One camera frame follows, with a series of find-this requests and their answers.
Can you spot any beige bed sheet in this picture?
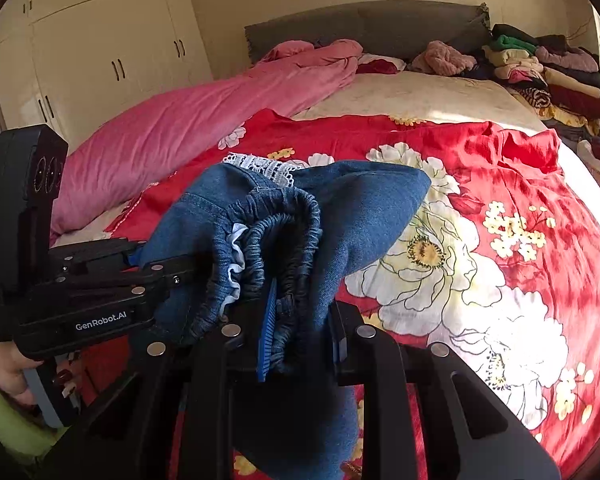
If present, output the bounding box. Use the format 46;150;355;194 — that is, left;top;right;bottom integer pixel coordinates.
50;70;600;251

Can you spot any person's left hand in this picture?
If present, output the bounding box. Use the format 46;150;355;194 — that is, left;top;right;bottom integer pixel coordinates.
0;342;78;407

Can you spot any red floral blanket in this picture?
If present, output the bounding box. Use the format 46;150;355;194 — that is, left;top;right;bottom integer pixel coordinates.
105;107;600;480

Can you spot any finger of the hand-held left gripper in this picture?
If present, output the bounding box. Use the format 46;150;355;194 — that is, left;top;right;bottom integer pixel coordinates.
125;254;213;290
105;239;148;266

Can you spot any person's left forearm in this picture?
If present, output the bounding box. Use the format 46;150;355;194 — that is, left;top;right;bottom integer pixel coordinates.
0;342;56;466

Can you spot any pink quilt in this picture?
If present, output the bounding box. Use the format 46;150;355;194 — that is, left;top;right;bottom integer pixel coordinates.
50;39;365;236

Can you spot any cream wardrobe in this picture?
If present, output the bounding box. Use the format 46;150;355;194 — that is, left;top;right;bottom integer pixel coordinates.
0;0;213;136

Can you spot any dark red cloth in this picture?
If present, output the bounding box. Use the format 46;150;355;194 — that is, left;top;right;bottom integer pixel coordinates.
357;54;406;75

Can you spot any pink fuzzy cloth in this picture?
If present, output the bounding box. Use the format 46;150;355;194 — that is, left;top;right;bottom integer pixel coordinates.
409;40;478;75

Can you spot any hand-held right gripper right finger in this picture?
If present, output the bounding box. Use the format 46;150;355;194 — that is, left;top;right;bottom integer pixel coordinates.
330;300;563;480

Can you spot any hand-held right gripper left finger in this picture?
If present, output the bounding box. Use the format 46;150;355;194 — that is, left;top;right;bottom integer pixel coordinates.
35;277;281;480

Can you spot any pile of folded clothes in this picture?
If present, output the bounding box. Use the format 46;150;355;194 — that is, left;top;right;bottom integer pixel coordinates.
480;23;600;141

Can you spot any grey padded headboard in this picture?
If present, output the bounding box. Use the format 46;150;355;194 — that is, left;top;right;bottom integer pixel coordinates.
244;0;493;66

